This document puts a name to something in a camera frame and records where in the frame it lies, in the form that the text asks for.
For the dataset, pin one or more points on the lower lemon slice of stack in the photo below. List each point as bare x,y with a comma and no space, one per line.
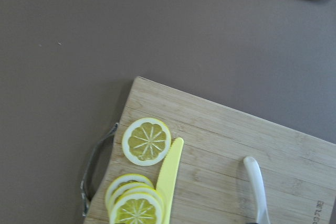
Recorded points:
122,180

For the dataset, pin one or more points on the wooden cutting board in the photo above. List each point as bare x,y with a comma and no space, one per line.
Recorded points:
212,185

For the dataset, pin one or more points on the yellow plastic knife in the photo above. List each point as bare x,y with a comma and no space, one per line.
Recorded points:
166,181

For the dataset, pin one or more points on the single lemon slice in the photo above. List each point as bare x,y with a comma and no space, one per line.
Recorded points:
146,141

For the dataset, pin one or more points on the top lemon slice of stack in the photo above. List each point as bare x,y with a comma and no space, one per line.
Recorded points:
136,208

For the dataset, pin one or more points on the white ceramic spoon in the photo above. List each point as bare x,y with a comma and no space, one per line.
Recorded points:
257,185

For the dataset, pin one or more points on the lemon slice of stack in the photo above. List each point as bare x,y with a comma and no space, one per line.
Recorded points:
136,208
122,180

